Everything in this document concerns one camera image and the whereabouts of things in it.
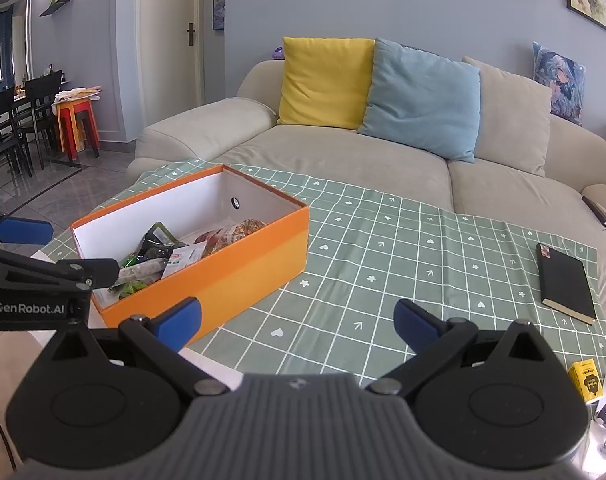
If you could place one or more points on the printed figure pillow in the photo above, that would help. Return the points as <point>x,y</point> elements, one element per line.
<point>563,85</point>

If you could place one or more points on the black notebook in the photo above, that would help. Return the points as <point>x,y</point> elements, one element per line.
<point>565,280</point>

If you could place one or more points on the light blue pillow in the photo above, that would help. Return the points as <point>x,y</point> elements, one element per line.
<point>423,105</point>

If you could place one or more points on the wall shelf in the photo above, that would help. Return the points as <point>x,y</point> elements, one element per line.
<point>55,7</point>

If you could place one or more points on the beige back cushion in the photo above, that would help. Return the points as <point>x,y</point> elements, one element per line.
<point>513,120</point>

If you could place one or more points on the yellow stool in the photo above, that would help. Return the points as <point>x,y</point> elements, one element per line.
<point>80,132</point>

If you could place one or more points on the dark slim book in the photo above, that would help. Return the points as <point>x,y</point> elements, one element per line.
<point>605,215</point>

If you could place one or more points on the dark olive snack packet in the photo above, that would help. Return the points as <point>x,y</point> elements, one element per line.
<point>160,237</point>

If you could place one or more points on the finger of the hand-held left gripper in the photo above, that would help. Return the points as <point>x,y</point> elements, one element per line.
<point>103,270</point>
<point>23,231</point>

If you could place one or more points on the orange cardboard box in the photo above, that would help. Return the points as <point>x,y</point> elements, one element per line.
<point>243,280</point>

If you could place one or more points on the green checked tablecloth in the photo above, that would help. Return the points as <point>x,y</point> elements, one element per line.
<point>383,260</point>

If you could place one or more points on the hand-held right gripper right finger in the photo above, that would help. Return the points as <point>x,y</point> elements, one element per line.
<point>415,322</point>

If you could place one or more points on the red dried meat packet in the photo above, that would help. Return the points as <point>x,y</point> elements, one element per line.
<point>208,240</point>

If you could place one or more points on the clear packet brown snack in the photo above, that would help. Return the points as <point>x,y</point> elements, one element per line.
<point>143,271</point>

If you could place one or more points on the white door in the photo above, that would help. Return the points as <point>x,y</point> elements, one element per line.
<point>168,60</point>

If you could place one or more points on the yellow pillow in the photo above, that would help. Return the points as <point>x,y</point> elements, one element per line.
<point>323,85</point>

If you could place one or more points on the small purple item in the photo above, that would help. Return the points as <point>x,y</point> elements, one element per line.
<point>278,52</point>

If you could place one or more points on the beige sofa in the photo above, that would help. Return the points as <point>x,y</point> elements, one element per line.
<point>358,170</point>

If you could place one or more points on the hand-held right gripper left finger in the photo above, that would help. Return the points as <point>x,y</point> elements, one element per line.
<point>180,320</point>

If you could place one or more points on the person's beige pants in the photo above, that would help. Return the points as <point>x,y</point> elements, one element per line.
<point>13,360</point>

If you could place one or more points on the peanut snack packet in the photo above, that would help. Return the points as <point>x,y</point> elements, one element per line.
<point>248,230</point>

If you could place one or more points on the small yellow box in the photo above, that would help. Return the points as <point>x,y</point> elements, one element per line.
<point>585,382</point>

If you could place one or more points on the red stool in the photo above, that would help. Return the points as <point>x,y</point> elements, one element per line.
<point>65,130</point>

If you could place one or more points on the green candy packet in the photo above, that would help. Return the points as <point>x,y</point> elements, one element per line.
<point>130,261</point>

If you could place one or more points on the white red-striped snack packet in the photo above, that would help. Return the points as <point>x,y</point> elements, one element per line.
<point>183,260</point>

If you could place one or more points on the white cloth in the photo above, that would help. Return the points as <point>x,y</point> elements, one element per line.
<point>75,95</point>

